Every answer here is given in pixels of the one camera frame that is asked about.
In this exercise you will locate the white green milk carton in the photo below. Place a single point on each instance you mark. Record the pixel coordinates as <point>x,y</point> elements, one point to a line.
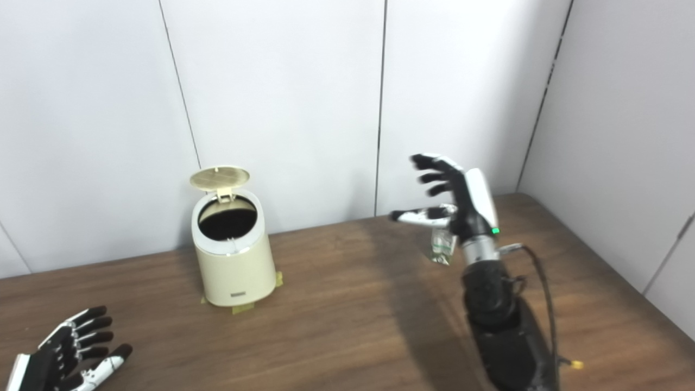
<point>442,247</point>

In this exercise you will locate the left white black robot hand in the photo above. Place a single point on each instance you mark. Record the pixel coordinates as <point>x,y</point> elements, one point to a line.
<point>49,361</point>

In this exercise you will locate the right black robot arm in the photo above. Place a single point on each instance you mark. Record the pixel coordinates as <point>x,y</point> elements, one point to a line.
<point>499,320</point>

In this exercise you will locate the cream-colored plastic bin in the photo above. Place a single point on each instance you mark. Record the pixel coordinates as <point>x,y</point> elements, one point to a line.
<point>233,271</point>

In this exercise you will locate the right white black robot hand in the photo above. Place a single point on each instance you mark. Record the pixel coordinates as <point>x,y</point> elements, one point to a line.
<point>472,203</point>

